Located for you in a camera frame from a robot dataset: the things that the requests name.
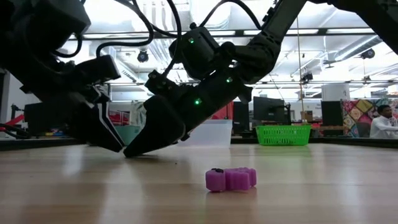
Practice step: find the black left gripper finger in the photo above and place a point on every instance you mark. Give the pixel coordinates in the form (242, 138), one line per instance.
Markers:
(93, 124)

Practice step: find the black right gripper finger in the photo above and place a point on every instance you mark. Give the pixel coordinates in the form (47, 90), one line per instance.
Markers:
(158, 124)

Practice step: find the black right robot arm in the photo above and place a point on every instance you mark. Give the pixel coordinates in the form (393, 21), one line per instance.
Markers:
(264, 49)

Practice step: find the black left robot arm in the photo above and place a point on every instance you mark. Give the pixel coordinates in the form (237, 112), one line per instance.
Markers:
(31, 37)

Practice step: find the orange cloth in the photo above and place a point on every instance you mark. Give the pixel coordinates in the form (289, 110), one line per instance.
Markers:
(225, 113)

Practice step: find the marbled pattern cloth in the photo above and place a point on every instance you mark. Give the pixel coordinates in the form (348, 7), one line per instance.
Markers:
(136, 115)

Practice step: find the teal plastic bin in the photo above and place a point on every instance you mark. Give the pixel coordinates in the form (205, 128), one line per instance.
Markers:
(130, 133)

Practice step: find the black computer monitor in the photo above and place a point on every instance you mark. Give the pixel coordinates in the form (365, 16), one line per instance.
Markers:
(34, 113)
(269, 109)
(241, 113)
(331, 113)

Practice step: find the clear plastic bin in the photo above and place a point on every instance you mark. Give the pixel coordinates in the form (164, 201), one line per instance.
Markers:
(214, 133)

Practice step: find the red angled board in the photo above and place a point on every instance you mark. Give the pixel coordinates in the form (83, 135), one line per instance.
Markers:
(14, 119)

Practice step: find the white ceiling light strip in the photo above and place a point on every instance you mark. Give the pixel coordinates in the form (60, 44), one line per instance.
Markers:
(348, 30)
(227, 32)

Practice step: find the black ceiling spotlight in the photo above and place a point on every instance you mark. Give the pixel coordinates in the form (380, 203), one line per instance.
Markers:
(368, 53)
(308, 76)
(143, 56)

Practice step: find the green plastic basket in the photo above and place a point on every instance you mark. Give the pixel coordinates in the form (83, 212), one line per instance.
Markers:
(283, 135)

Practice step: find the purple plastic skeleton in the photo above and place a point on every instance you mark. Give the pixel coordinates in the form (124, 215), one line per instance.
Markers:
(230, 181)

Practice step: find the brown cardboard box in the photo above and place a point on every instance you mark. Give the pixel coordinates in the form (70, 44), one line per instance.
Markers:
(307, 115)

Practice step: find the black overhead bar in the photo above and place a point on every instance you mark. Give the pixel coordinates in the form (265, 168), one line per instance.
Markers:
(322, 31)

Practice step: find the colourful patchwork quilt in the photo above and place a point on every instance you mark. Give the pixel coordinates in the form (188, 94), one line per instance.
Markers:
(354, 115)

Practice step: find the person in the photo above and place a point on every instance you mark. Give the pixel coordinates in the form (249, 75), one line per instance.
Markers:
(384, 124)

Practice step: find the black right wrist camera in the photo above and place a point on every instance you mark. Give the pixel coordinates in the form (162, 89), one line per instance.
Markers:
(161, 84)

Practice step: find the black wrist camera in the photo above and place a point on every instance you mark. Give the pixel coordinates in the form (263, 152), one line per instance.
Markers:
(99, 68)
(161, 84)

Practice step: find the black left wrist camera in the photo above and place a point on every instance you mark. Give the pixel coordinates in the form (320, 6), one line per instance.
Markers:
(99, 68)

